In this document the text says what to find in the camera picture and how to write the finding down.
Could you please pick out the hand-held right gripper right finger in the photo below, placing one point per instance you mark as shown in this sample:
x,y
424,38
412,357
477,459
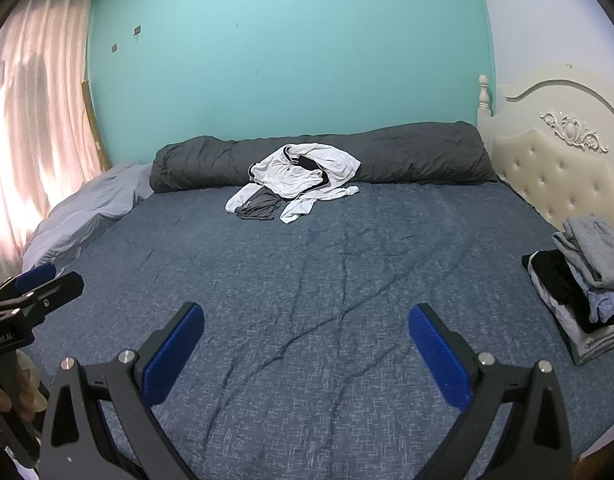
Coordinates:
x,y
437,355

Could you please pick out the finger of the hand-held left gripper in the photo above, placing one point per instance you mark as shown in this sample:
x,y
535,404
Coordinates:
x,y
34,276
62,290

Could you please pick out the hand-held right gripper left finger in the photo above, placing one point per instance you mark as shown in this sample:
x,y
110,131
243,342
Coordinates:
x,y
172,355

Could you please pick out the white polo shirt black collar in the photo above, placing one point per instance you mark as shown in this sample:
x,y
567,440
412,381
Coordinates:
x,y
287,175

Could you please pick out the person's left hand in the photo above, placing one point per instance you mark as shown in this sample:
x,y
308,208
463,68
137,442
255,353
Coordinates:
x,y
29,385

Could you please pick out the light grey sheet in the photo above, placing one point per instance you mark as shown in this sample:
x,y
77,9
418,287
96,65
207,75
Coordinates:
x,y
87,210

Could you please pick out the pink curtain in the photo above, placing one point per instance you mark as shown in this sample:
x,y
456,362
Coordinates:
x,y
32,110

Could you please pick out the dark grey garment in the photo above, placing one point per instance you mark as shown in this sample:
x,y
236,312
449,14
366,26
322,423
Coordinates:
x,y
259,207

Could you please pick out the light blue folded garment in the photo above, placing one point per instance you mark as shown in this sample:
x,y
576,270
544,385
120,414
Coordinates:
x,y
604,305

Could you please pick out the white long-sleeve shirt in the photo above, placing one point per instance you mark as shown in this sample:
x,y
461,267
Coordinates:
x,y
297,212

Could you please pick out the dark grey rolled duvet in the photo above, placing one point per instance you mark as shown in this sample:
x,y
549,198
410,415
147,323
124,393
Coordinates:
x,y
412,155

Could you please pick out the cream tufted headboard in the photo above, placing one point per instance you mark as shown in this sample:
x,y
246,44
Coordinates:
x,y
547,170

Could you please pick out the wooden window frame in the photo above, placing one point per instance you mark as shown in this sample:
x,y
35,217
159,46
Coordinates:
x,y
94,125

